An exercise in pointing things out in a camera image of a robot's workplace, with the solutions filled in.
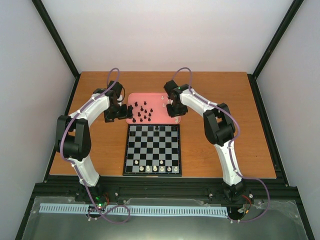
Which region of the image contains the black and white chessboard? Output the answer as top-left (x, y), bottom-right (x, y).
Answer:
top-left (122, 124), bottom-right (182, 177)

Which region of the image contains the pink plastic tray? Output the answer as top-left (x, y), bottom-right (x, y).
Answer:
top-left (126, 92), bottom-right (181, 125)

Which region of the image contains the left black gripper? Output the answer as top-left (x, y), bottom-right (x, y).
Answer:
top-left (105, 104), bottom-right (133, 123)

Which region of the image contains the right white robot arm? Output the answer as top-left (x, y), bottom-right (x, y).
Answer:
top-left (163, 80), bottom-right (245, 203)

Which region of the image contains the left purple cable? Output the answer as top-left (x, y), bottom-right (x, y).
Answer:
top-left (61, 67), bottom-right (131, 223)

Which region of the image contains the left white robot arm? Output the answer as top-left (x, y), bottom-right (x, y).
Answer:
top-left (54, 81), bottom-right (133, 202)

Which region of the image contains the black aluminium frame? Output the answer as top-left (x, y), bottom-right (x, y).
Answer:
top-left (15, 0), bottom-right (315, 240)

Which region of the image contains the light blue cable duct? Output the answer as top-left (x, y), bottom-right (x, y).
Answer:
top-left (38, 203), bottom-right (228, 218)

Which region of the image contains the clear acrylic sheet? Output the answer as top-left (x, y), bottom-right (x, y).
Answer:
top-left (22, 197), bottom-right (307, 240)

